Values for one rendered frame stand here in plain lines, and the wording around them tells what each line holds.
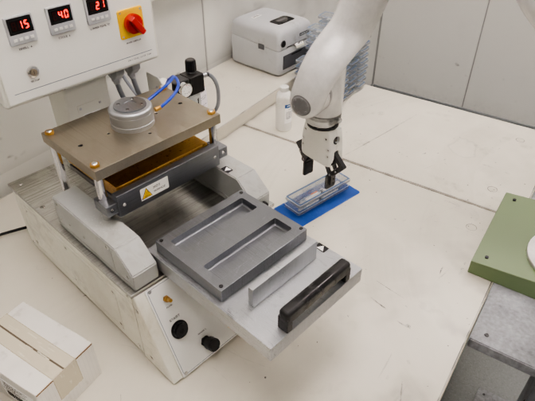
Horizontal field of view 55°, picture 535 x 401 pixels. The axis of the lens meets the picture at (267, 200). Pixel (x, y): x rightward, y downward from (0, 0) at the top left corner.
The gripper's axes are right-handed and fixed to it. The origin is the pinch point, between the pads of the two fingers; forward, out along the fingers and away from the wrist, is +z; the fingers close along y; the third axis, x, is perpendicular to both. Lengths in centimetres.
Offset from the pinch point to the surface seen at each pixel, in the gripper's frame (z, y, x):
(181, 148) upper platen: -22.9, 1.2, 37.7
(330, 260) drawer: -14.1, -32.4, 31.1
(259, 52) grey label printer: -4, 64, -34
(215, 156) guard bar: -20.6, -2.2, 32.5
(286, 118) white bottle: 3.4, 31.5, -17.8
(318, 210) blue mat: 7.9, -3.4, 2.7
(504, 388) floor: 83, -50, -46
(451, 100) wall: 71, 72, -194
